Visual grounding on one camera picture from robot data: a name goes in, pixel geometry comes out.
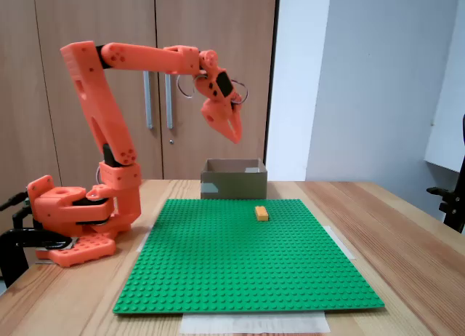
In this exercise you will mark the green lego baseplate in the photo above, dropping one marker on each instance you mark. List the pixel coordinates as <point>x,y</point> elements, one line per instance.
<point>218,278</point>

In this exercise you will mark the black table clamp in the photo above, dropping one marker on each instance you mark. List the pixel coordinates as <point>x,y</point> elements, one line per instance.
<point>22,238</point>

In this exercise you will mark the black stand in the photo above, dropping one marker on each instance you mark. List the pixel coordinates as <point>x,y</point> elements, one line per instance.
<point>454,205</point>

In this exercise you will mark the yellow lego block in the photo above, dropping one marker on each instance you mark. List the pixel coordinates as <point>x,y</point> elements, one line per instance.
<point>262,213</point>

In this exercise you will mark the masking tape strip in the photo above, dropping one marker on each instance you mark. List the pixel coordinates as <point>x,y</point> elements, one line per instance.
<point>254,323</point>
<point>341,243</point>
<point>145,239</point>

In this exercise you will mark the brown cardboard box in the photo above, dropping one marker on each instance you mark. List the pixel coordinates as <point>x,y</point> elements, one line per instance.
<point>236,185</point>

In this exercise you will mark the wooden cabinet door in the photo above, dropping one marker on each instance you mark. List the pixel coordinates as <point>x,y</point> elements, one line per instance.
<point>91,16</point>
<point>14,59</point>
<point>236,8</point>

